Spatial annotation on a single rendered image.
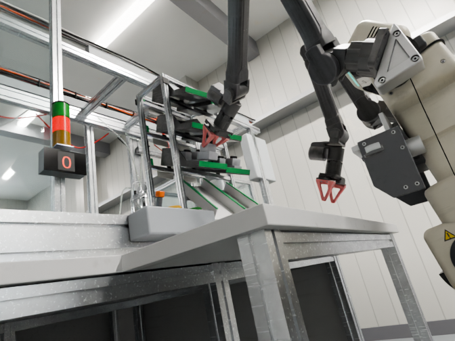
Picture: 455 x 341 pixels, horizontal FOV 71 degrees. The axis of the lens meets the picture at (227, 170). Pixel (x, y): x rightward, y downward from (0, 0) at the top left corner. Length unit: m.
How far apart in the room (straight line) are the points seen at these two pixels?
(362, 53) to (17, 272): 0.76
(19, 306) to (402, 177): 0.77
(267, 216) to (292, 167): 3.78
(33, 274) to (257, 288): 0.31
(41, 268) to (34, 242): 0.10
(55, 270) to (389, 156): 0.73
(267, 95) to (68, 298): 4.31
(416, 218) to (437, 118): 2.86
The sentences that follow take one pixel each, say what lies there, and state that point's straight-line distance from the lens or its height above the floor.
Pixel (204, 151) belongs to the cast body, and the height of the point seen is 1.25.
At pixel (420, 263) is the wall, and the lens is 3.74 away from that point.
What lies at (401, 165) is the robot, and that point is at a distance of 0.84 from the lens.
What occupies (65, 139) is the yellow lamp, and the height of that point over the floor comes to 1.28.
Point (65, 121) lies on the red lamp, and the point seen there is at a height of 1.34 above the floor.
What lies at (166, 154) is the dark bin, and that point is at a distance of 1.34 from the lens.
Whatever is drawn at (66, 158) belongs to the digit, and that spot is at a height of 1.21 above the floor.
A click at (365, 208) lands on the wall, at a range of 3.82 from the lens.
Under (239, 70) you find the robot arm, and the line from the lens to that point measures 1.05.
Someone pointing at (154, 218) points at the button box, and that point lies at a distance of 0.69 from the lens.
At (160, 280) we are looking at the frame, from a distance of 0.68.
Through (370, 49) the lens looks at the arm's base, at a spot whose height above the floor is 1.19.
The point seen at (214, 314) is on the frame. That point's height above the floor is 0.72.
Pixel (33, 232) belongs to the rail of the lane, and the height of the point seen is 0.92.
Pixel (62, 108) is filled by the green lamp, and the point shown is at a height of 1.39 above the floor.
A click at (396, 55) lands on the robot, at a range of 0.81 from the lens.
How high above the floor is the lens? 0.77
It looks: 20 degrees up
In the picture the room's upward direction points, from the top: 12 degrees counter-clockwise
